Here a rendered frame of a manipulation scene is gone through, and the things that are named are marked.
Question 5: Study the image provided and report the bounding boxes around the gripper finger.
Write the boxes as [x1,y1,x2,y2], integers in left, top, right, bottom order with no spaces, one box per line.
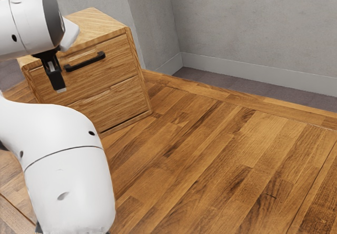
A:
[45,58,67,94]

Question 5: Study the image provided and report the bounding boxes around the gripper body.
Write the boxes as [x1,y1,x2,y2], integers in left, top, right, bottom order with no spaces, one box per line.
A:
[33,49,59,70]

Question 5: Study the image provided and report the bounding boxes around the wooden drawer cabinet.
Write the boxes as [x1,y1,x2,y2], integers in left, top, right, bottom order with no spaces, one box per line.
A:
[18,7,153,134]

